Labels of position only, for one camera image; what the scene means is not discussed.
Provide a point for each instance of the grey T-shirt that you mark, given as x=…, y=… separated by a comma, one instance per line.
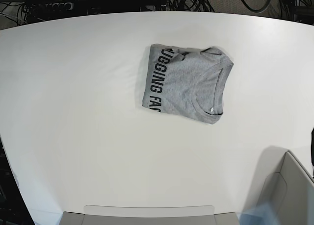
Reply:
x=187, y=82

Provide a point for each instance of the grey chair front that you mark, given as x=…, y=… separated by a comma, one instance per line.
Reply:
x=108, y=215

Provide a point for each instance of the blue cloth corner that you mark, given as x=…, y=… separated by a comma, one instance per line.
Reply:
x=260, y=215

